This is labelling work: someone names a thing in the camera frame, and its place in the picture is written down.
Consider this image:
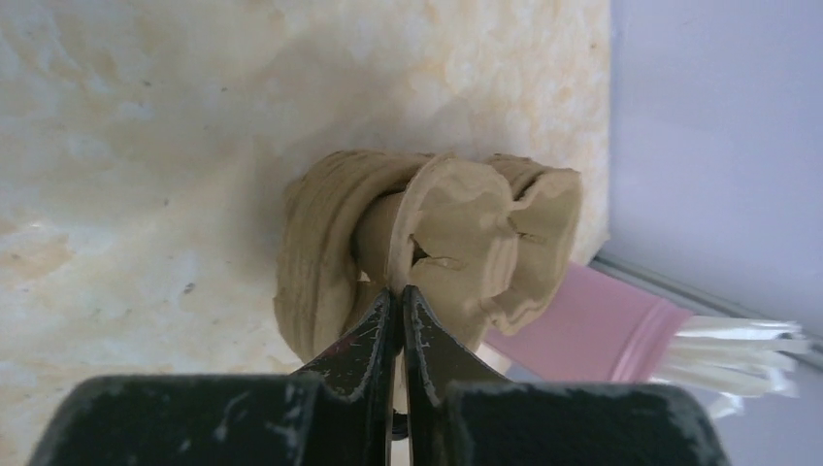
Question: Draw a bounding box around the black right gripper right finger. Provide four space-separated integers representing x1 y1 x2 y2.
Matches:
401 285 729 465

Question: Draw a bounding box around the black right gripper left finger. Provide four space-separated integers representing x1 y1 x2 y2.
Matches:
30 290 394 465

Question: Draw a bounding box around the pink straw holder cup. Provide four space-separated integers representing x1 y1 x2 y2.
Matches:
485 264 693 383

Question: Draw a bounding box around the brown pulp cup carrier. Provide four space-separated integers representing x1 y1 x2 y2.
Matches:
274 150 583 361

